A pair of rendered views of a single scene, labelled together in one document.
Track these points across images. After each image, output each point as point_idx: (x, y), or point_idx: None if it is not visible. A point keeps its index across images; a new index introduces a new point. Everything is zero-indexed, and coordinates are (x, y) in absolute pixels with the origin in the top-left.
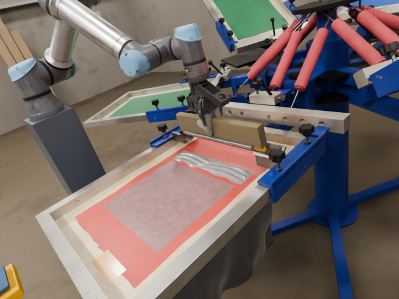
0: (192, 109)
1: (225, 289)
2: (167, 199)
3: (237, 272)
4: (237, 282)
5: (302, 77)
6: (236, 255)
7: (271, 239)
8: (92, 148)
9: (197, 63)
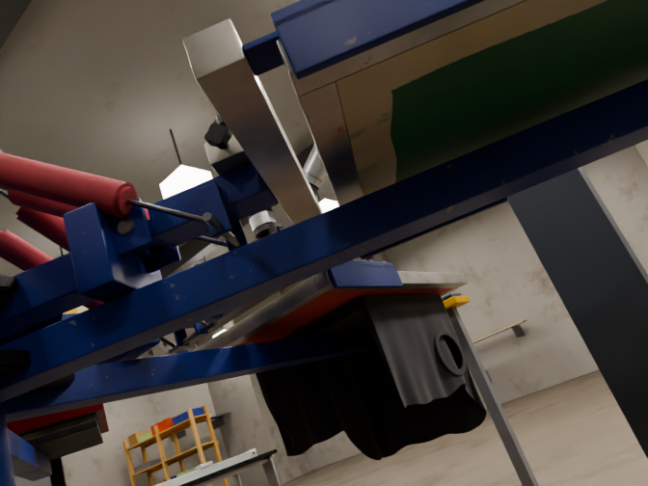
0: None
1: (339, 431)
2: None
3: (320, 420)
4: (327, 433)
5: None
6: (311, 402)
7: (287, 449)
8: (517, 217)
9: None
